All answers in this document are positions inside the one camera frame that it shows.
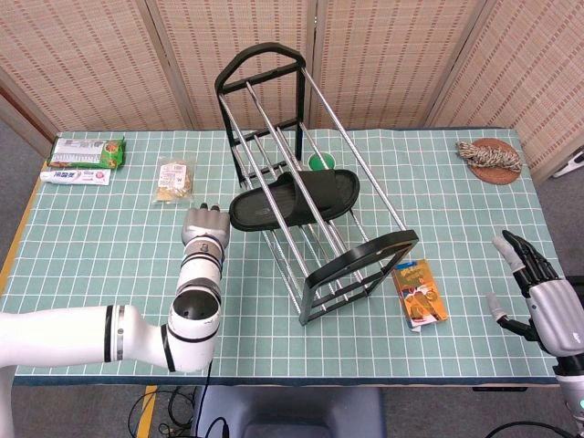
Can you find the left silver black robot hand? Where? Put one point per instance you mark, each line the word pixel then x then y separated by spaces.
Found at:
pixel 207 223

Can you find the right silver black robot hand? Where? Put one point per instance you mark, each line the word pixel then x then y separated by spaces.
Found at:
pixel 559 319

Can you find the black rubber slipper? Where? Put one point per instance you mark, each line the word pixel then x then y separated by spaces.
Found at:
pixel 328 182

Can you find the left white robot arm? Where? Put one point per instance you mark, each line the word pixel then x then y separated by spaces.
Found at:
pixel 68 337

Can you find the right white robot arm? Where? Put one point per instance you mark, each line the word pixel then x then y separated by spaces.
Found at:
pixel 570 388

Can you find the black chrome shoe rack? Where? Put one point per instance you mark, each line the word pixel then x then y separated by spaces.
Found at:
pixel 360 253

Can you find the clear bag of snacks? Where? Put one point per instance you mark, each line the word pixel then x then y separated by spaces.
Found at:
pixel 173 182

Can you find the green checked tablecloth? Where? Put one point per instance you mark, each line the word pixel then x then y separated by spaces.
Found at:
pixel 228 342

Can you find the white cup with green lid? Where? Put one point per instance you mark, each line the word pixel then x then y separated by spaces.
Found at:
pixel 319 162

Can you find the orange blue carton box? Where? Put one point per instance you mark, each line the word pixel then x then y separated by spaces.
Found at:
pixel 420 296

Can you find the white toothpaste box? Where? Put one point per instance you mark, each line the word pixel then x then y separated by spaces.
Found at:
pixel 73 177

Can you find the green snack package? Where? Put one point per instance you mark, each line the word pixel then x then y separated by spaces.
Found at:
pixel 82 153

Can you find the white device on floor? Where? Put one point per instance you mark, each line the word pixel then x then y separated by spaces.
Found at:
pixel 572 166

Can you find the round brown woven coaster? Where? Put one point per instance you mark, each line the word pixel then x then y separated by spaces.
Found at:
pixel 495 178

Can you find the bamboo folding screen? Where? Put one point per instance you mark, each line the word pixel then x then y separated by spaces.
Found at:
pixel 91 68

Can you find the blue grey chair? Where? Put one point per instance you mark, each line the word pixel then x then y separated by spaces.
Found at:
pixel 283 410

